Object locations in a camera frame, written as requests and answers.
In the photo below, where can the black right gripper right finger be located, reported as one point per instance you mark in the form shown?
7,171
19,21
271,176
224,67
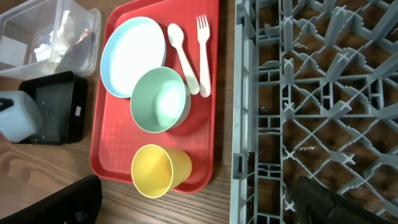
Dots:
315,204

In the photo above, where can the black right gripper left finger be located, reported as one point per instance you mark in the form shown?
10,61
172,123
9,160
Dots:
79,203

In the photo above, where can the yellow plastic cup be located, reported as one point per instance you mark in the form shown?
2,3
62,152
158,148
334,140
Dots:
156,170

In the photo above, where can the light blue bowl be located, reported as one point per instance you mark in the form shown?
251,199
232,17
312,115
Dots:
20,116

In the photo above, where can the mint green bowl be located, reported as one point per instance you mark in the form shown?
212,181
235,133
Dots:
160,100

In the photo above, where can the red snack wrapper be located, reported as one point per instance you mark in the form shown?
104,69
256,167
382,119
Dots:
85,33

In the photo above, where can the black food waste tray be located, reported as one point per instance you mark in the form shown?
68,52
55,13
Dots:
61,100

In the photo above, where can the grey dishwasher rack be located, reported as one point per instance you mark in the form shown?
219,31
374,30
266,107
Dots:
315,96

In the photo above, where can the clear plastic waste bin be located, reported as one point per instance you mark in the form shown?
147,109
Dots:
23,29

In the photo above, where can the red serving tray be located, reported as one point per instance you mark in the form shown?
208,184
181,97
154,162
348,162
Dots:
116,137

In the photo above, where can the white crumpled napkin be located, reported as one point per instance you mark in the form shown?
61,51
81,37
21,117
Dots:
57,45

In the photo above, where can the light blue plate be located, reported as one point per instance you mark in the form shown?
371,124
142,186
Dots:
135,47

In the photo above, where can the white plastic spoon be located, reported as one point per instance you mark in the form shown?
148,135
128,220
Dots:
176,38

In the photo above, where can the white plastic fork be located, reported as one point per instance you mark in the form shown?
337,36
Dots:
203,31

